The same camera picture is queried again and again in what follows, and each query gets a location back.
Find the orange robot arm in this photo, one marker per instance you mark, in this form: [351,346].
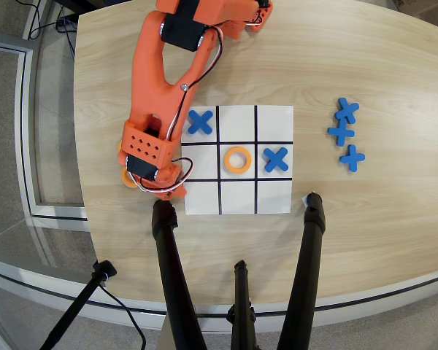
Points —
[149,73]

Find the thin black stand pole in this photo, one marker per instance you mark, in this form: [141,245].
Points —
[76,306]

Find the glass panel with grey frame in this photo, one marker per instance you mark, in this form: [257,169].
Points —
[25,146]

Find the thin black tripod leg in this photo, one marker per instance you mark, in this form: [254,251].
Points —
[242,302]

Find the thick black tripod leg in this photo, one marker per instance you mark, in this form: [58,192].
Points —
[306,262]
[171,262]

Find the blue foam cross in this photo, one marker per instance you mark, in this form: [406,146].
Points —
[276,159]
[346,110]
[352,158]
[341,133]
[200,122]

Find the white tic-tac-toe grid sheet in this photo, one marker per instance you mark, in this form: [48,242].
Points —
[237,200]

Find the orange gripper with black motor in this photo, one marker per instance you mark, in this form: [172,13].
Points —
[172,193]

